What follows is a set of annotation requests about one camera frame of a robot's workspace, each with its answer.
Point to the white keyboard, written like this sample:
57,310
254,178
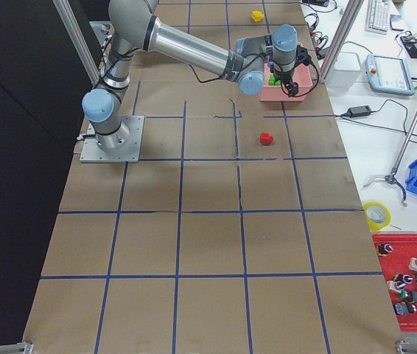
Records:
378,16

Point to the yellow toy block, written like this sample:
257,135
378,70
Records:
257,16

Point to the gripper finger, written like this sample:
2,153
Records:
292,89

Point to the black power adapter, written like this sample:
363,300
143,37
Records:
359,111

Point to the aluminium frame post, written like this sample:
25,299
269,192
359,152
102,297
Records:
346,22

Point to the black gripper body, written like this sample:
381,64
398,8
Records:
286,76

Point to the reacher grabber tool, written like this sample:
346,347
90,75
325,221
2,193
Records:
391,177

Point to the red plastic tray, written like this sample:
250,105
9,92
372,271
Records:
397,253

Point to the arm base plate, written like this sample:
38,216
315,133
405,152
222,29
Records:
122,146

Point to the yellow tape roll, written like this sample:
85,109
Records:
377,216

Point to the green toy block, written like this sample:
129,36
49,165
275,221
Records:
273,81

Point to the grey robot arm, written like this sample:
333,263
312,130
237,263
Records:
137,27

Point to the teach pendant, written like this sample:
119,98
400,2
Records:
388,75

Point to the white plastic container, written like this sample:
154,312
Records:
345,71

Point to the red toy block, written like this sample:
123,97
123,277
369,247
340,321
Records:
266,138

